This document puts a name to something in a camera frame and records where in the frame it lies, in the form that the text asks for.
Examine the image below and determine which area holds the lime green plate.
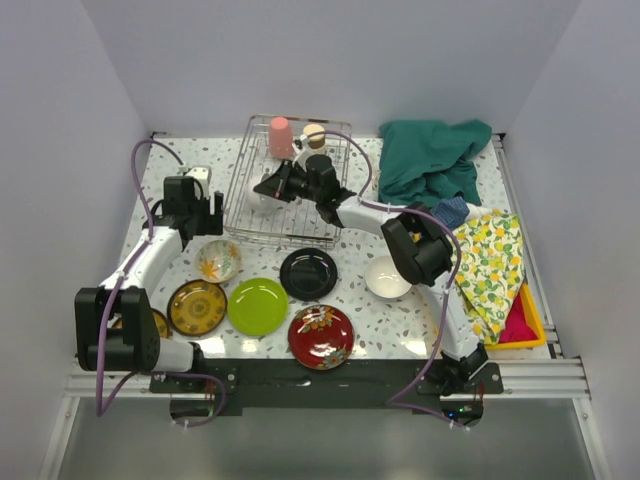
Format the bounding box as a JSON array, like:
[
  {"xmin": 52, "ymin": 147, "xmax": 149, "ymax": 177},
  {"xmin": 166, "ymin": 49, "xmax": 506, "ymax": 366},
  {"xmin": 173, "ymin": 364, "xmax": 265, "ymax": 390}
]
[{"xmin": 228, "ymin": 278, "xmax": 289, "ymax": 337}]

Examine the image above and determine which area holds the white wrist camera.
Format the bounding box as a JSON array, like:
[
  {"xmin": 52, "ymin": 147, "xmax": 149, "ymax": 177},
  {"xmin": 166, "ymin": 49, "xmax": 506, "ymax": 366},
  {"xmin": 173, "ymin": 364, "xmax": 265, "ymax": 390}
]
[
  {"xmin": 178, "ymin": 164, "xmax": 211, "ymax": 199},
  {"xmin": 292, "ymin": 140, "xmax": 316, "ymax": 170}
]

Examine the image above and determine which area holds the red floral plate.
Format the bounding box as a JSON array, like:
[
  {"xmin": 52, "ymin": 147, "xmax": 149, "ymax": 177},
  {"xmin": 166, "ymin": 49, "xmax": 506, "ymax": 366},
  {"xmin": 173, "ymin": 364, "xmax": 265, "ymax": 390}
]
[{"xmin": 287, "ymin": 304, "xmax": 355, "ymax": 370}]

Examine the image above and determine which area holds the metal wire dish rack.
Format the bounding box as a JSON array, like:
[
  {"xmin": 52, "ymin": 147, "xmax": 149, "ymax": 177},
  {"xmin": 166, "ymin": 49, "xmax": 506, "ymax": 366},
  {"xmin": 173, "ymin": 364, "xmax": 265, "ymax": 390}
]
[{"xmin": 224, "ymin": 114, "xmax": 352, "ymax": 249}]

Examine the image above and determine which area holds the yellow patterned plate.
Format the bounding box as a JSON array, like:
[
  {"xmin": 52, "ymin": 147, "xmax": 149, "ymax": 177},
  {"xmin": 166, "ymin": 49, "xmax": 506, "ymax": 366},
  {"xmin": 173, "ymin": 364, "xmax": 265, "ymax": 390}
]
[
  {"xmin": 167, "ymin": 280, "xmax": 228, "ymax": 337},
  {"xmin": 111, "ymin": 309, "xmax": 172, "ymax": 339}
]

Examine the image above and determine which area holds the yellow plastic bin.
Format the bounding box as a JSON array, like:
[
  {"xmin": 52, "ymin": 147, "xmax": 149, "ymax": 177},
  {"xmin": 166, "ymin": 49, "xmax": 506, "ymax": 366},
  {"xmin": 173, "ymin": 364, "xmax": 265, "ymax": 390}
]
[{"xmin": 486, "ymin": 283, "xmax": 546, "ymax": 351}]

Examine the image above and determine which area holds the blue checked cloth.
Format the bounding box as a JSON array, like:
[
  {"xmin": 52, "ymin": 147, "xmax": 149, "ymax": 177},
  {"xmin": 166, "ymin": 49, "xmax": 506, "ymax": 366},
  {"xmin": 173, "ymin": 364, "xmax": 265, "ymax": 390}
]
[{"xmin": 430, "ymin": 196, "xmax": 471, "ymax": 231}]

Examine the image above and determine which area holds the white cord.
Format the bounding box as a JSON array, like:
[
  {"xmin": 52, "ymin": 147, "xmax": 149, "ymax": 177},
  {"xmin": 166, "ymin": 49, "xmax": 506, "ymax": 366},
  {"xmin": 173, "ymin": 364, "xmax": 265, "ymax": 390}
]
[{"xmin": 366, "ymin": 152, "xmax": 384, "ymax": 194}]

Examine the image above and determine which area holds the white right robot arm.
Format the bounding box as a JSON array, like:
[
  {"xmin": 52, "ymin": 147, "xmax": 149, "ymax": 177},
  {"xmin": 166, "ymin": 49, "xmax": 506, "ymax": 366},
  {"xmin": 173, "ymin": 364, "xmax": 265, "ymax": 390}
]
[{"xmin": 252, "ymin": 155, "xmax": 488, "ymax": 393}]

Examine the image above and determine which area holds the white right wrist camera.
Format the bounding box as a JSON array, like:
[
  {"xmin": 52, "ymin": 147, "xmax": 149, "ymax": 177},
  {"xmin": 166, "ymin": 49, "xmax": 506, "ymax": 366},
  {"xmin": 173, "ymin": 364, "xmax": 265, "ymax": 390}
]
[{"xmin": 292, "ymin": 140, "xmax": 316, "ymax": 170}]

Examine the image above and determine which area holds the magenta cloth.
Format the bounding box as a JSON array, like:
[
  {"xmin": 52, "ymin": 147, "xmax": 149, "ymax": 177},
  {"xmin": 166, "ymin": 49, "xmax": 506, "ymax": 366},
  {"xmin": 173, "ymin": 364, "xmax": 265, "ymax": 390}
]
[{"xmin": 499, "ymin": 293, "xmax": 538, "ymax": 344}]

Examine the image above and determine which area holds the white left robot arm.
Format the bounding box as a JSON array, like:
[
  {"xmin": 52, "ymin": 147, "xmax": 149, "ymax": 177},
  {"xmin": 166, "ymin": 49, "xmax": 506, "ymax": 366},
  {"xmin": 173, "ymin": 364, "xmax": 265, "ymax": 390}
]
[{"xmin": 74, "ymin": 167, "xmax": 224, "ymax": 392}]

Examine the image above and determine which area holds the white floral bowl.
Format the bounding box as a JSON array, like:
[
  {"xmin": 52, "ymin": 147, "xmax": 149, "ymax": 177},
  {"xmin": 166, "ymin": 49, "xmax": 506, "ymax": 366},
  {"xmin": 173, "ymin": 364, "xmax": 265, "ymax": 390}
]
[{"xmin": 195, "ymin": 239, "xmax": 242, "ymax": 284}]

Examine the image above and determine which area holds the teal green cloth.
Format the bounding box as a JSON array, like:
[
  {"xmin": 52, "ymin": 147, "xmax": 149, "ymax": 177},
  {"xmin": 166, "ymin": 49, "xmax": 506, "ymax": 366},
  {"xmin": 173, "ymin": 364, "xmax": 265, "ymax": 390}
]
[{"xmin": 378, "ymin": 120, "xmax": 492, "ymax": 207}]

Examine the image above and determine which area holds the lemon print cloth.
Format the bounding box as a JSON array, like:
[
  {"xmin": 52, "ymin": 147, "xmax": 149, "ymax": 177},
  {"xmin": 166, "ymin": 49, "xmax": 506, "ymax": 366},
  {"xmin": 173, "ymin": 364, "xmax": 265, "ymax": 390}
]
[{"xmin": 454, "ymin": 210, "xmax": 525, "ymax": 345}]

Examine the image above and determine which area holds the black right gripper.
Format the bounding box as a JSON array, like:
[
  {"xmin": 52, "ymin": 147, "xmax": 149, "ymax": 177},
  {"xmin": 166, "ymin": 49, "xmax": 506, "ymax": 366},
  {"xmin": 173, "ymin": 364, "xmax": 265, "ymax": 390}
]
[{"xmin": 254, "ymin": 160, "xmax": 322, "ymax": 203}]

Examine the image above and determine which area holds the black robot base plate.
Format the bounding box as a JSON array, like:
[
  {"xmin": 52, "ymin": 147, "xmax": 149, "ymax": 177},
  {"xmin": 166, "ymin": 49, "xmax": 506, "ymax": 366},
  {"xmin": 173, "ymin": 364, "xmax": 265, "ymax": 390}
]
[{"xmin": 149, "ymin": 357, "xmax": 503, "ymax": 426}]

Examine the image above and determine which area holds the steel cup beige sleeve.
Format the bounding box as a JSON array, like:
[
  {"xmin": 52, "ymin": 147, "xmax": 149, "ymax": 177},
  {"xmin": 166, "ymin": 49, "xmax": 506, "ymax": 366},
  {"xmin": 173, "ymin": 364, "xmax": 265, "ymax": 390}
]
[{"xmin": 303, "ymin": 123, "xmax": 326, "ymax": 154}]

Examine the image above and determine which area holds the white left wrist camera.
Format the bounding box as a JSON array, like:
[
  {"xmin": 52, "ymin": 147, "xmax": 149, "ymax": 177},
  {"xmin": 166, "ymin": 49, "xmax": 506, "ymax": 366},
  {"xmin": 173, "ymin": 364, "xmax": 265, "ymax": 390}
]
[{"xmin": 178, "ymin": 164, "xmax": 211, "ymax": 199}]

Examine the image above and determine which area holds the black plate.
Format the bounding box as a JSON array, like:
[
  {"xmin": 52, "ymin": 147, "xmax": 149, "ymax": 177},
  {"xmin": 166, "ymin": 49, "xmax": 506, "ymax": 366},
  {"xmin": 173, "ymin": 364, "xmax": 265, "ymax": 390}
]
[{"xmin": 279, "ymin": 248, "xmax": 338, "ymax": 301}]

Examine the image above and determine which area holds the pink plastic cup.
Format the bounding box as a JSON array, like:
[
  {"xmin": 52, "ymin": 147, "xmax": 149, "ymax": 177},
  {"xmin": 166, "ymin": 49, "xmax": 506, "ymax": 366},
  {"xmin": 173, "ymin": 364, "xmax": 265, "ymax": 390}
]
[{"xmin": 268, "ymin": 116, "xmax": 294, "ymax": 159}]

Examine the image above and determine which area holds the white speckled bowl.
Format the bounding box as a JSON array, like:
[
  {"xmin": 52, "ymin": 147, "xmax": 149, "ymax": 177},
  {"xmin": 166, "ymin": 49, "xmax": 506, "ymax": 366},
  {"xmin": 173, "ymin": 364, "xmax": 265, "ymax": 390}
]
[{"xmin": 364, "ymin": 256, "xmax": 412, "ymax": 299}]

